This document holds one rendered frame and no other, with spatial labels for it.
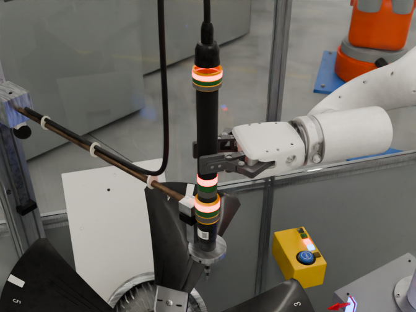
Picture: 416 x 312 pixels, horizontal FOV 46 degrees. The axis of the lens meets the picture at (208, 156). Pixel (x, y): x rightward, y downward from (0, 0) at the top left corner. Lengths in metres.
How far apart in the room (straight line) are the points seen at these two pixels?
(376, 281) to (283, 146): 0.88
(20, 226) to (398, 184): 1.46
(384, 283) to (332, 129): 0.85
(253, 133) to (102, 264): 0.64
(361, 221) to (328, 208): 0.20
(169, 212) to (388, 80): 0.53
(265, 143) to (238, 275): 1.40
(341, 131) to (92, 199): 0.70
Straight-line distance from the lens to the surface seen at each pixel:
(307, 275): 1.46
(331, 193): 2.02
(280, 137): 0.81
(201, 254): 0.91
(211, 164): 0.77
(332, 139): 0.83
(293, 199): 1.95
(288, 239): 1.51
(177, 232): 1.08
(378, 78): 0.94
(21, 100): 1.25
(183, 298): 1.08
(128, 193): 1.30
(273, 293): 1.21
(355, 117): 0.86
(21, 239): 1.59
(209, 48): 0.69
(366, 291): 1.57
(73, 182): 1.30
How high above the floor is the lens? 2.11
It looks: 35 degrees down
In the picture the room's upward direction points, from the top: straight up
